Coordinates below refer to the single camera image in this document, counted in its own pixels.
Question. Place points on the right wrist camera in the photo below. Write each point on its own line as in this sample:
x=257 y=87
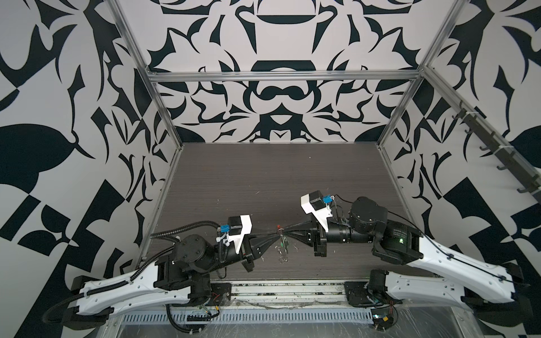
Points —
x=319 y=206

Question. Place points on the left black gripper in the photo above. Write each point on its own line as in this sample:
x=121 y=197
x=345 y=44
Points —
x=249 y=249

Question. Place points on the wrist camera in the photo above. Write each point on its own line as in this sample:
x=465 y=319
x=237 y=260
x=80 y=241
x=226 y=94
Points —
x=319 y=206
x=234 y=231

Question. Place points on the aluminium front rail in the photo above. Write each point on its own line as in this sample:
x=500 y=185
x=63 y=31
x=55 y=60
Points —
x=282 y=294

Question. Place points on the green circuit board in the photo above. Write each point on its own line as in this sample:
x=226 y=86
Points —
x=384 y=318

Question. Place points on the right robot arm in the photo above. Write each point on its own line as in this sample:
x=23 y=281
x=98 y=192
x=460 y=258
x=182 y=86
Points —
x=495 y=294

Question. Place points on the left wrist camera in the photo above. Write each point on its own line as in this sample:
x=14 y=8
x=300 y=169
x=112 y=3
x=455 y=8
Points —
x=234 y=231

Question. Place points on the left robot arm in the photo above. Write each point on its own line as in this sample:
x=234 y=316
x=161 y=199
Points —
x=179 y=277

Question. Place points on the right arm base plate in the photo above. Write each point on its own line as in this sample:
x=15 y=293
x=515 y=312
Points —
x=358 y=296

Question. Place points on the black wall hook rack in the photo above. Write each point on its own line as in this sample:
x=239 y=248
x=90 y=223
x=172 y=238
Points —
x=496 y=145

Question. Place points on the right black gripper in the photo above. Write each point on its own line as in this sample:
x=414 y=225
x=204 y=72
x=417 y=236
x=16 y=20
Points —
x=312 y=232

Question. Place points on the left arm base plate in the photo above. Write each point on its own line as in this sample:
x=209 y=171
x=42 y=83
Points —
x=220 y=294

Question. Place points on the white slotted cable duct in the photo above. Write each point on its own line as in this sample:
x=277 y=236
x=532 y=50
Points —
x=278 y=316

